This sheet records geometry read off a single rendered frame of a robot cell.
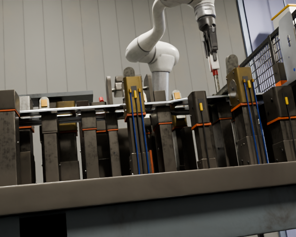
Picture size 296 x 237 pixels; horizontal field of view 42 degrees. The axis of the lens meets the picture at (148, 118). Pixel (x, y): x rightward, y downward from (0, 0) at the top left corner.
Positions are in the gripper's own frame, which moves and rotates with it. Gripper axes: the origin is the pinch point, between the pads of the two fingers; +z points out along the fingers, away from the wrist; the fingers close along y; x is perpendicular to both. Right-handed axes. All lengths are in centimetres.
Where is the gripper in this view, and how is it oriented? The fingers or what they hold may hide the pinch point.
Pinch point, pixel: (213, 62)
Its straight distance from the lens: 168.1
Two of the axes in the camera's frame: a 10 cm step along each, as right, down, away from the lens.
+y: 1.4, -2.7, -9.5
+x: 9.8, -0.8, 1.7
